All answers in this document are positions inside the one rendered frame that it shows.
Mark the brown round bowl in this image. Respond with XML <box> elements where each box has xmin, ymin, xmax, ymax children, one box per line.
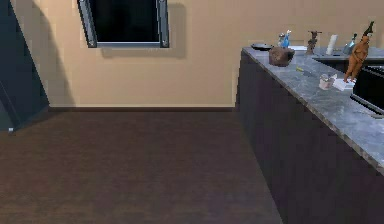
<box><xmin>268</xmin><ymin>46</ymin><xmax>296</xmax><ymax>68</ymax></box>

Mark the black flat pan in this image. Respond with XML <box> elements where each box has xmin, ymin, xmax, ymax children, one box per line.
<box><xmin>250</xmin><ymin>42</ymin><xmax>274</xmax><ymax>52</ymax></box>

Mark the dark cabinet with marble worktop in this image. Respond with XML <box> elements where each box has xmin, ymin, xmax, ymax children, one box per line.
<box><xmin>235</xmin><ymin>46</ymin><xmax>384</xmax><ymax>224</ymax></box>

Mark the grey framed dark window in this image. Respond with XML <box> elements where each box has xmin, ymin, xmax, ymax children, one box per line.
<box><xmin>76</xmin><ymin>0</ymin><xmax>170</xmax><ymax>49</ymax></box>

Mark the yellow green pencil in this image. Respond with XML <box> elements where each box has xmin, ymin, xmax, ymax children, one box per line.
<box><xmin>295</xmin><ymin>66</ymin><xmax>313</xmax><ymax>76</ymax></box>

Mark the blue spray bottle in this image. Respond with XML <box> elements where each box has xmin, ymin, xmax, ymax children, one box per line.
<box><xmin>281</xmin><ymin>29</ymin><xmax>293</xmax><ymax>49</ymax></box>

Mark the white flat cloth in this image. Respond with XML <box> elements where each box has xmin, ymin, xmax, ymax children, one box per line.
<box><xmin>332</xmin><ymin>78</ymin><xmax>357</xmax><ymax>92</ymax></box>

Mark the white paper towel roll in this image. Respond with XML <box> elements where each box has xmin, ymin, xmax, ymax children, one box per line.
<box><xmin>325</xmin><ymin>34</ymin><xmax>339</xmax><ymax>56</ymax></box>

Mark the dark kitchen sink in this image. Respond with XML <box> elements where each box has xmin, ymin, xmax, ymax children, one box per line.
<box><xmin>312</xmin><ymin>54</ymin><xmax>384</xmax><ymax>74</ymax></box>

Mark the grey green bottle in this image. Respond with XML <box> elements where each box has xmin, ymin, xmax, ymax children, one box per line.
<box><xmin>342</xmin><ymin>33</ymin><xmax>358</xmax><ymax>56</ymax></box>

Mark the black stove top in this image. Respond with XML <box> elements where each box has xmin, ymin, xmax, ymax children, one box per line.
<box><xmin>350</xmin><ymin>65</ymin><xmax>384</xmax><ymax>116</ymax></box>

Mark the dark blue fridge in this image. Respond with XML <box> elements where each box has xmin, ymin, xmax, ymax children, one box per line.
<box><xmin>0</xmin><ymin>0</ymin><xmax>50</xmax><ymax>132</ymax></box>

